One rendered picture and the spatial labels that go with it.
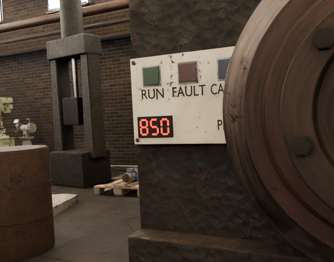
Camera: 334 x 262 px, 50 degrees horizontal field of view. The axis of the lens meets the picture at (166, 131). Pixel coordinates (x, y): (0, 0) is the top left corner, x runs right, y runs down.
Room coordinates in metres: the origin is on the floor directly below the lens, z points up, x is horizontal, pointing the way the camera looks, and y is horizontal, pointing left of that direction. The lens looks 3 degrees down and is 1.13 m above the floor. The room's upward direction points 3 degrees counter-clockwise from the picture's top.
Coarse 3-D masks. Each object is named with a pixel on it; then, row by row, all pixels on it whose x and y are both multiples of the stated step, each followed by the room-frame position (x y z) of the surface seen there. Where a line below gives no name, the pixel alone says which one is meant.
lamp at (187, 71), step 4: (180, 64) 0.71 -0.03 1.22; (184, 64) 0.71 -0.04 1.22; (188, 64) 0.70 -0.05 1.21; (192, 64) 0.70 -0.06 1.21; (180, 68) 0.71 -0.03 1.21; (184, 68) 0.71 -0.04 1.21; (188, 68) 0.70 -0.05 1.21; (192, 68) 0.70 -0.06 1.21; (180, 72) 0.71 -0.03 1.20; (184, 72) 0.71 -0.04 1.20; (188, 72) 0.70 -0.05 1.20; (192, 72) 0.70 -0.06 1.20; (180, 76) 0.71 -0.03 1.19; (184, 76) 0.71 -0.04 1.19; (188, 76) 0.70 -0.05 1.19; (192, 76) 0.70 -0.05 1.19; (180, 80) 0.71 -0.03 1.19; (184, 80) 0.71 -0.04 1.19; (188, 80) 0.70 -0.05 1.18; (192, 80) 0.70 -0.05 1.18; (196, 80) 0.70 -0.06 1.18
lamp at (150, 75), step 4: (144, 68) 0.75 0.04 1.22; (148, 68) 0.74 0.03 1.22; (152, 68) 0.74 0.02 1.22; (156, 68) 0.73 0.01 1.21; (144, 72) 0.75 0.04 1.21; (148, 72) 0.74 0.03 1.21; (152, 72) 0.74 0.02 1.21; (156, 72) 0.73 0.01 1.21; (144, 76) 0.75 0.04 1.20; (148, 76) 0.74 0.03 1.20; (152, 76) 0.74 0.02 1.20; (156, 76) 0.73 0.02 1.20; (144, 80) 0.75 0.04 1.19; (148, 80) 0.74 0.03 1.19; (152, 80) 0.74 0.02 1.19; (156, 80) 0.73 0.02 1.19; (144, 84) 0.75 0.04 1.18; (148, 84) 0.74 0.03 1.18; (152, 84) 0.74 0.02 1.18; (156, 84) 0.74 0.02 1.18
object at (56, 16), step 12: (120, 0) 6.90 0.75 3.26; (84, 12) 7.24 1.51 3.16; (96, 12) 7.16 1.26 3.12; (12, 24) 8.07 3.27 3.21; (24, 24) 7.93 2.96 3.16; (36, 24) 7.83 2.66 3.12; (96, 24) 7.42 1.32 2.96; (108, 24) 7.31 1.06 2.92; (36, 36) 8.11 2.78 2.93; (108, 36) 7.53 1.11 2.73; (120, 36) 7.39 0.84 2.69; (36, 48) 8.36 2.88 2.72
